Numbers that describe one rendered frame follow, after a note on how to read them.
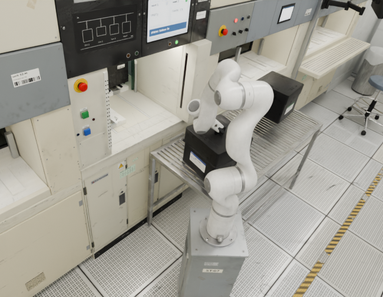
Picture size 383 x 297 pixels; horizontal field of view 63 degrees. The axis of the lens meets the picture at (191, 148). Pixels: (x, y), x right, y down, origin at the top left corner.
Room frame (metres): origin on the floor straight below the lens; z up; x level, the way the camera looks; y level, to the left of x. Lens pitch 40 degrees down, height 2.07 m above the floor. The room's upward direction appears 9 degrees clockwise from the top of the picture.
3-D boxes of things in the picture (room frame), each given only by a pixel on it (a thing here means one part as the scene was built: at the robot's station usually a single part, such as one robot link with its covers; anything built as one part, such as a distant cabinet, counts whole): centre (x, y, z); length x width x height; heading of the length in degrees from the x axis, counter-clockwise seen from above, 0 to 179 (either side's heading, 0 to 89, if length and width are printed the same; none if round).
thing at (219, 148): (1.46, -0.15, 0.98); 0.29 x 0.29 x 0.13; 44
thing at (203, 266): (0.97, -0.20, 0.38); 0.28 x 0.28 x 0.76; 7
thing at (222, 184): (0.96, -0.17, 1.07); 0.19 x 0.12 x 0.24; 116
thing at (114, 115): (1.58, 0.58, 0.89); 0.22 x 0.21 x 0.04; 52
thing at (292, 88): (2.22, -0.59, 0.89); 0.29 x 0.29 x 0.25; 56
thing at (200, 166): (1.46, -0.15, 0.85); 0.28 x 0.28 x 0.17; 44
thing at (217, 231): (0.97, -0.20, 0.85); 0.19 x 0.19 x 0.18
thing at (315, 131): (1.82, -0.38, 0.38); 1.30 x 0.60 x 0.76; 142
